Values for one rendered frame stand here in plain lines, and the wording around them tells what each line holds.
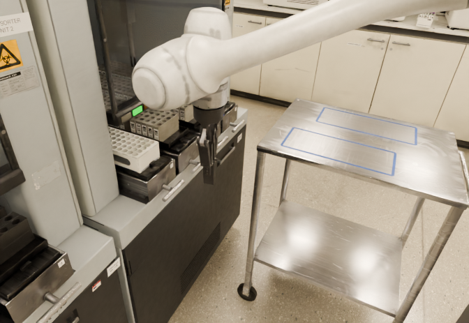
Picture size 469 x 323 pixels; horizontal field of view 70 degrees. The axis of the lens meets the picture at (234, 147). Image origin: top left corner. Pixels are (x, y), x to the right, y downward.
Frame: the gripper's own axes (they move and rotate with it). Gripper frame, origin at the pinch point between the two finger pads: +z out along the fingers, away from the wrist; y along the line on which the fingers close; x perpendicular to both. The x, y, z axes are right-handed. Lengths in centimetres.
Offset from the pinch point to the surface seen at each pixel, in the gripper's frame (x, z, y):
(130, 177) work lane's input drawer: -21.8, 3.5, 3.4
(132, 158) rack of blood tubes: -21.0, -2.2, 1.9
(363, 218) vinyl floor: 69, 85, -92
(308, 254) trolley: 34, 57, -30
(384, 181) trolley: 47.9, 2.9, -12.8
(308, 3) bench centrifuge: 18, -12, -230
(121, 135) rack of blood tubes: -29.5, -2.7, -7.5
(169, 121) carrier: -18.6, -3.5, -18.5
